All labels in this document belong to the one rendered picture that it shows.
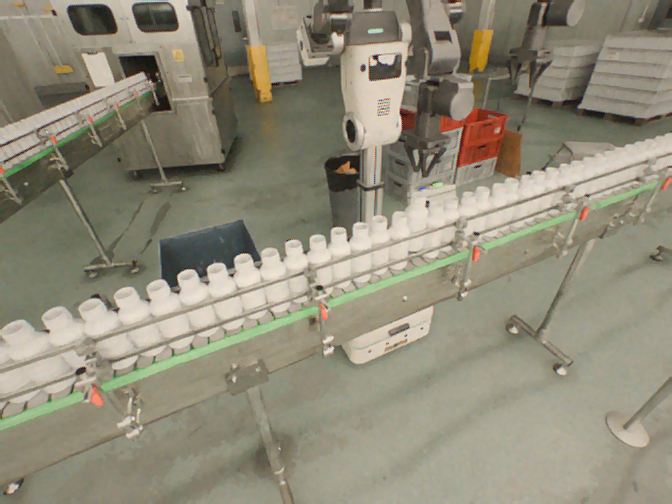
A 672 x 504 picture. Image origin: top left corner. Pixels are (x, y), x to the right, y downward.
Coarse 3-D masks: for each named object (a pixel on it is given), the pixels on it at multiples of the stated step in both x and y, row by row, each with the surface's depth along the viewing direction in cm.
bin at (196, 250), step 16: (224, 224) 127; (240, 224) 130; (160, 240) 119; (176, 240) 122; (192, 240) 124; (208, 240) 127; (224, 240) 130; (240, 240) 133; (160, 256) 111; (176, 256) 125; (192, 256) 128; (208, 256) 131; (224, 256) 134; (256, 256) 118; (160, 272) 103; (176, 272) 128; (176, 288) 98
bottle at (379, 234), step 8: (376, 216) 84; (376, 224) 82; (384, 224) 82; (376, 232) 83; (384, 232) 84; (376, 240) 83; (384, 240) 84; (384, 248) 85; (376, 256) 87; (384, 256) 87; (376, 264) 88; (376, 272) 90; (384, 272) 90
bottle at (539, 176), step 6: (534, 174) 102; (540, 174) 104; (534, 180) 102; (540, 180) 102; (534, 186) 103; (540, 186) 103; (534, 192) 103; (540, 192) 103; (540, 198) 104; (534, 204) 105; (528, 210) 107; (534, 210) 107
